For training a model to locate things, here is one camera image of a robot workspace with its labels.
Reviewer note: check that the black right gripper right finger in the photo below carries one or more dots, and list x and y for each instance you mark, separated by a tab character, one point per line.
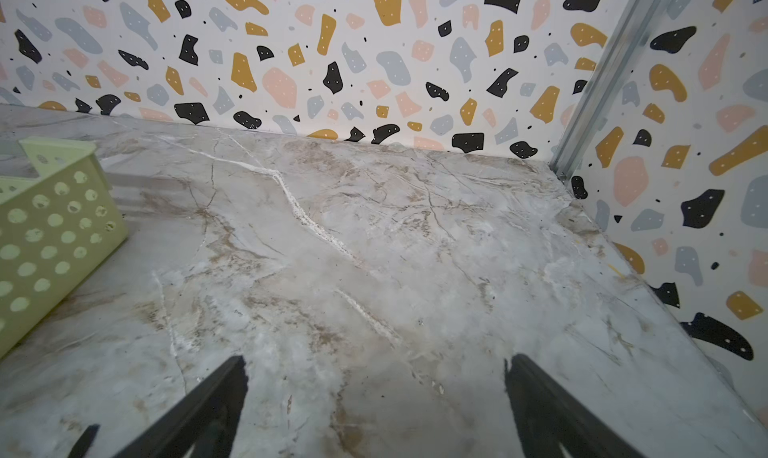
550	422

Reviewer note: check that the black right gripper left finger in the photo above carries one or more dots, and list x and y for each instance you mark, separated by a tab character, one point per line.
204	423

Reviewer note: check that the light green plastic bin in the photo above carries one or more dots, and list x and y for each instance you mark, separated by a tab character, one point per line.
56	229

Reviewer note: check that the aluminium corner frame post right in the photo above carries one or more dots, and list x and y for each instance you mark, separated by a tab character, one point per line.
632	30

